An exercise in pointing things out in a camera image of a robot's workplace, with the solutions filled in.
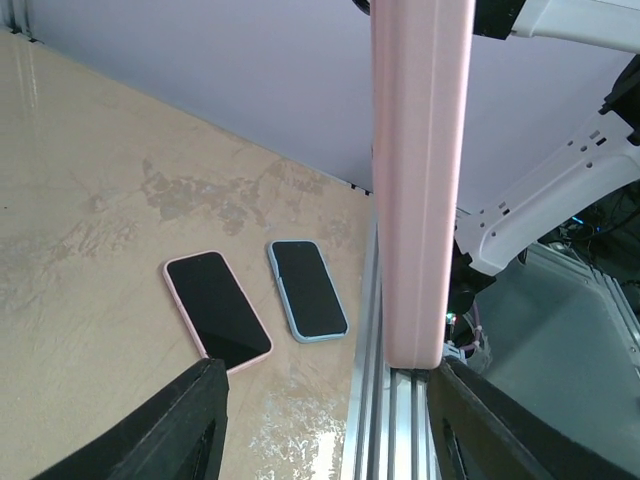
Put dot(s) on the left aluminium corner post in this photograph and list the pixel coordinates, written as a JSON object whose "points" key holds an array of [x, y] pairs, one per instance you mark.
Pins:
{"points": [[17, 16]]}

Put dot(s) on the aluminium rail frame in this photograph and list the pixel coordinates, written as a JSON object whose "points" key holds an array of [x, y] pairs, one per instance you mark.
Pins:
{"points": [[559, 337]]}

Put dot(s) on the light pink phone case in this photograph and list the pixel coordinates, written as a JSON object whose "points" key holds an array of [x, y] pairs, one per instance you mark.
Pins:
{"points": [[420, 57]]}

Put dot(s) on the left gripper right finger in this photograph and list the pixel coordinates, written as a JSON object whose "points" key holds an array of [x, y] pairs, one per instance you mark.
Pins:
{"points": [[470, 415]]}

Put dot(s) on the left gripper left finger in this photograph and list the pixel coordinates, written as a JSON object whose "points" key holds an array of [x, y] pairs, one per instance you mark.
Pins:
{"points": [[179, 433]]}

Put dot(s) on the phone in blue case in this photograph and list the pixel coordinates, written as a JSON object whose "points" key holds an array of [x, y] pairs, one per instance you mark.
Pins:
{"points": [[310, 301]]}

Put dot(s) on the phone in pink case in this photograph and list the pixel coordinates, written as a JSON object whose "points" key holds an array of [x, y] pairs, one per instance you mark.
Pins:
{"points": [[218, 315]]}

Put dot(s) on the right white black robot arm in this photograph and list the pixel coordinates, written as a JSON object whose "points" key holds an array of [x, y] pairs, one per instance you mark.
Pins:
{"points": [[599, 158]]}

